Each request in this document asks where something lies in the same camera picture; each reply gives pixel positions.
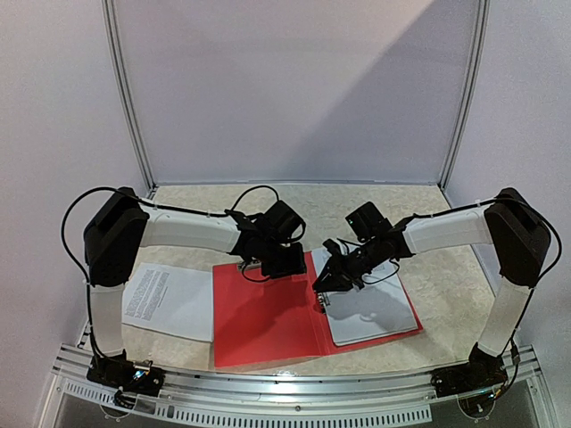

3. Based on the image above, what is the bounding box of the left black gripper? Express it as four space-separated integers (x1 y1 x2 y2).
259 238 307 279

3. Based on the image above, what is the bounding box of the chrome spine lever clip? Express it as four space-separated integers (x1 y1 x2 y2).
315 292 330 314

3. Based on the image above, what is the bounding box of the printed paper sheet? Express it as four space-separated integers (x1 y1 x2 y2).
122 262 213 342
324 261 422 347

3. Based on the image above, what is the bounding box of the red file folder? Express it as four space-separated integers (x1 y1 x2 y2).
212 248 424 368

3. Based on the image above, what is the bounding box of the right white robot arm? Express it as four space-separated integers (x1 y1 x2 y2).
312 187 551 389

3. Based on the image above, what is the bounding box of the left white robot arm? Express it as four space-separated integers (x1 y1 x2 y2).
83 187 307 387

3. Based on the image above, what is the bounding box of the chrome top board clip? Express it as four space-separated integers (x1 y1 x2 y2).
237 262 261 271

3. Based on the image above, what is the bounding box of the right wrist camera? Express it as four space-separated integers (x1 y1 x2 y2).
323 238 351 257

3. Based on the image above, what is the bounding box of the aluminium front rail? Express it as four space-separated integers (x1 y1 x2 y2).
40 345 558 427

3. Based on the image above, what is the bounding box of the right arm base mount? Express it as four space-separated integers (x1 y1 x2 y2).
430 346 508 398

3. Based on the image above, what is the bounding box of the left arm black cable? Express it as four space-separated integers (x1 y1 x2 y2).
60 185 280 358

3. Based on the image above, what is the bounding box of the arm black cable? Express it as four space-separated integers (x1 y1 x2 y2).
60 185 280 358
356 195 561 291

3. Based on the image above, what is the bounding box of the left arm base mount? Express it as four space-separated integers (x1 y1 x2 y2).
87 352 166 397

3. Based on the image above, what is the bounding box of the right aluminium corner post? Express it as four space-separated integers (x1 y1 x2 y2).
438 0 490 193

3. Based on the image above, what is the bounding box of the aluminium corner post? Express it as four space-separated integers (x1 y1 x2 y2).
102 0 156 193
438 0 490 193

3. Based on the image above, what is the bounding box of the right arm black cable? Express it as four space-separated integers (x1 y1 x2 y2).
356 195 561 291

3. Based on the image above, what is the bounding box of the left aluminium corner post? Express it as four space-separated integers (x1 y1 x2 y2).
102 0 156 193

